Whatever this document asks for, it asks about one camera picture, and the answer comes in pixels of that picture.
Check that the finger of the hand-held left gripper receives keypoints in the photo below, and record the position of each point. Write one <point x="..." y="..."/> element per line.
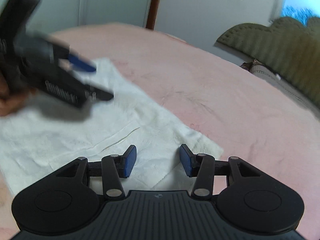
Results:
<point x="81" y="62"/>
<point x="100" y="93"/>

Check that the brown grey pillow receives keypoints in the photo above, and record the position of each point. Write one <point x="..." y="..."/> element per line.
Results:
<point x="270" y="76"/>

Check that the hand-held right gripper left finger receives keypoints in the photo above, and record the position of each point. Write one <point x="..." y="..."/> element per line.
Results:
<point x="129" y="161"/>

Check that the blue wall picture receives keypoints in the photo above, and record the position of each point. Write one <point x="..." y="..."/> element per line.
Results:
<point x="297" y="13"/>

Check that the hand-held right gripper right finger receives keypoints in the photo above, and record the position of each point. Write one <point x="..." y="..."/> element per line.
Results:
<point x="187" y="161"/>

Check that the pink bed blanket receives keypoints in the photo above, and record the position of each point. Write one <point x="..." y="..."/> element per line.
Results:
<point x="212" y="92"/>

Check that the olive green padded headboard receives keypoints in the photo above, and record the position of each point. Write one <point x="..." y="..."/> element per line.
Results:
<point x="282" y="47"/>

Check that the person's left hand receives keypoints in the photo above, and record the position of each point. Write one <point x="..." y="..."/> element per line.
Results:
<point x="11" y="102"/>

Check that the white pants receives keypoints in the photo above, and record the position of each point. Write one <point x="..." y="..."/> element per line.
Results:
<point x="105" y="130"/>

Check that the brown wooden door frame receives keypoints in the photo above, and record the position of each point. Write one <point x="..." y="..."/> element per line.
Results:
<point x="154" y="5"/>

